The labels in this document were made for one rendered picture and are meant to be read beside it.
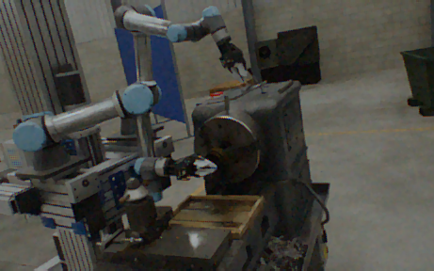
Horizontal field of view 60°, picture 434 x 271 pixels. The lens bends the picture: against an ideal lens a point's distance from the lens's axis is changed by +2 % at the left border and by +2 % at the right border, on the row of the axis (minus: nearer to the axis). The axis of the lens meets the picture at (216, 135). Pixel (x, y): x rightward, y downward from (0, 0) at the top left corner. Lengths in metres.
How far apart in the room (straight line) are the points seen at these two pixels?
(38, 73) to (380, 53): 10.24
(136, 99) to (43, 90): 0.57
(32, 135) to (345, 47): 10.46
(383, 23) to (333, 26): 1.27
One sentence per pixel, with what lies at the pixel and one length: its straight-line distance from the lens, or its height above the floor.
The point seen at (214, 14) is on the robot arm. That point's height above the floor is 1.66.
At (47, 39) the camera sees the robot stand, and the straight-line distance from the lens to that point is 1.97.
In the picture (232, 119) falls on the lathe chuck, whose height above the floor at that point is 1.22.
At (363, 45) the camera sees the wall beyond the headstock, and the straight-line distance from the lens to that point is 11.42.
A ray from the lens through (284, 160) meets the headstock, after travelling 1.77.
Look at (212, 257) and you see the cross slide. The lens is 1.11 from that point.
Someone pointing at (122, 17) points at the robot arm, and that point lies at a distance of 1.89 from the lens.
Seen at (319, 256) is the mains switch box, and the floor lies 0.30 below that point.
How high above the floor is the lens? 1.55
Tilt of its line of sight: 14 degrees down
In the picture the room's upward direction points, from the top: 10 degrees counter-clockwise
